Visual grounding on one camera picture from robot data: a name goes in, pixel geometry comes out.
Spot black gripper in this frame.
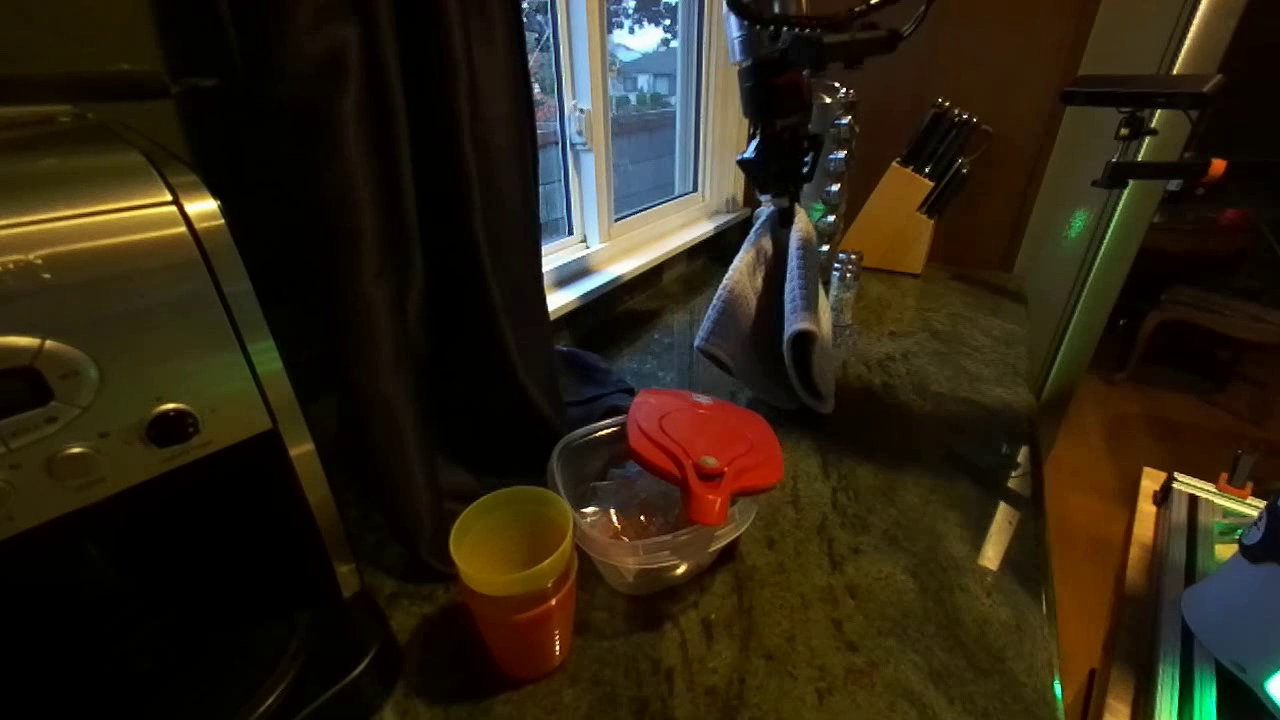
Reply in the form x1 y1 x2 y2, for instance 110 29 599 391
738 52 822 214

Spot grey checkered dish cloth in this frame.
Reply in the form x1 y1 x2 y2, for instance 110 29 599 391
687 197 845 419

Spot wooden knife block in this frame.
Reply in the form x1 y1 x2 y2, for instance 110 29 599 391
841 157 939 281

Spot glass spice jar tan contents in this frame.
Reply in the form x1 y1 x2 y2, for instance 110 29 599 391
830 245 868 330

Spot red plastic container lid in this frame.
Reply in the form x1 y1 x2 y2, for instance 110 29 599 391
620 383 788 533

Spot clear plastic food container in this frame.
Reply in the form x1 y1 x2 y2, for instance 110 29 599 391
546 413 763 599

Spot dark grey curtain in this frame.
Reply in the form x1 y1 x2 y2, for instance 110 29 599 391
147 0 570 581

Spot yellow plastic cup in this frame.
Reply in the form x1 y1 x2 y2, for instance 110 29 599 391
443 483 580 599

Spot dark wooden chair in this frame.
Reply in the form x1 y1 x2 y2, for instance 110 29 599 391
1115 281 1280 391

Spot orange plastic cup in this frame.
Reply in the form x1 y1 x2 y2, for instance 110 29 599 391
456 551 583 685

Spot stainless steel toaster appliance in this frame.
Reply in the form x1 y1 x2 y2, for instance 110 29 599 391
0 114 407 720

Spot white window frame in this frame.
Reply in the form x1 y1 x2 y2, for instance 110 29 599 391
521 0 753 318

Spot black handled knife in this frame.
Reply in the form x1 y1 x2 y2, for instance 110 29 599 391
897 90 956 173
921 157 979 223
916 103 974 185
932 114 993 193

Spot black camera stand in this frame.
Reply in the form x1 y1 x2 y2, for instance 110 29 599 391
1057 69 1227 193

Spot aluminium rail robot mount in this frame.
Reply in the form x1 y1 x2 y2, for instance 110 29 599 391
1094 460 1274 720

